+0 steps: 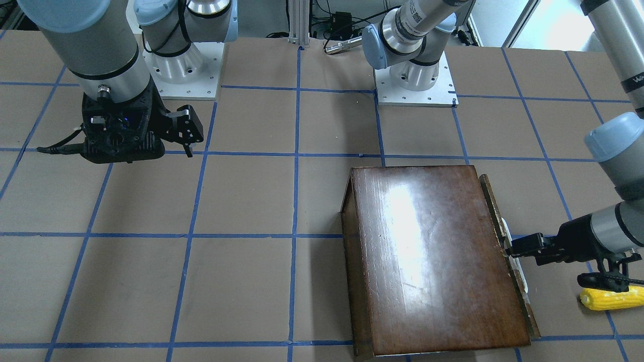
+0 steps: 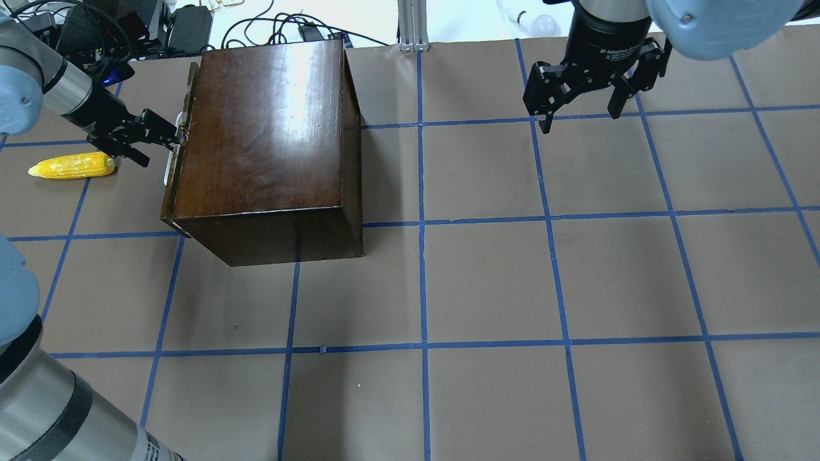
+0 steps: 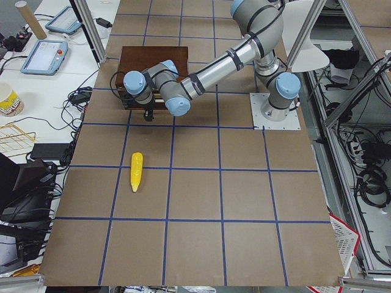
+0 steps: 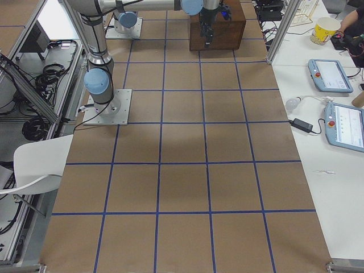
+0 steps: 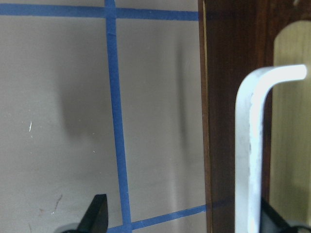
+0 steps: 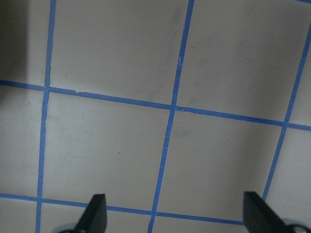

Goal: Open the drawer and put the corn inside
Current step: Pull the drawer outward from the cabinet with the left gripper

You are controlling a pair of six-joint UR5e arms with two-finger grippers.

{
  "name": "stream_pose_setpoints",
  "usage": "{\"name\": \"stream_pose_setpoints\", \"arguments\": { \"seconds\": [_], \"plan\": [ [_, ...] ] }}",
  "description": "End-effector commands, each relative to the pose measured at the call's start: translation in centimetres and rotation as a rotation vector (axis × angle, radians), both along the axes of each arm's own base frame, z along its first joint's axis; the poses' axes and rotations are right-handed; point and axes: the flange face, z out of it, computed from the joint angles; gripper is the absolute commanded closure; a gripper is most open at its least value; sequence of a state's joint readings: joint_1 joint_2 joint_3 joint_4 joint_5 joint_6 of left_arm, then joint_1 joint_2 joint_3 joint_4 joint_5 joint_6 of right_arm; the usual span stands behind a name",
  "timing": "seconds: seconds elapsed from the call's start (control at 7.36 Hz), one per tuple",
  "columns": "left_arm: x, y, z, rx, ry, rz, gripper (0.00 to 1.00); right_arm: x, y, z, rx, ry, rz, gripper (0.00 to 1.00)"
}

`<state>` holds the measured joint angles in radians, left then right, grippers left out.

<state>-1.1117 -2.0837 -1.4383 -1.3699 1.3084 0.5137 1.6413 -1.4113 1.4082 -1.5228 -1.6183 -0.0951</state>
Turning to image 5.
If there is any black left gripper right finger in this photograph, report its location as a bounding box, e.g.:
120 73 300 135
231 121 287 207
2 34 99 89
259 199 311 233

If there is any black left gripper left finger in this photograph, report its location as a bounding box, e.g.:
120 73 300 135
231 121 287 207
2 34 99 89
60 194 108 233

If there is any silver drawer handle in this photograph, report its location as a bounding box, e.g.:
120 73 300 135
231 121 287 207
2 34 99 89
235 65 307 233

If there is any dark wooden drawer box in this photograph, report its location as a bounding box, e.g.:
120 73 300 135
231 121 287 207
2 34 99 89
198 0 311 233

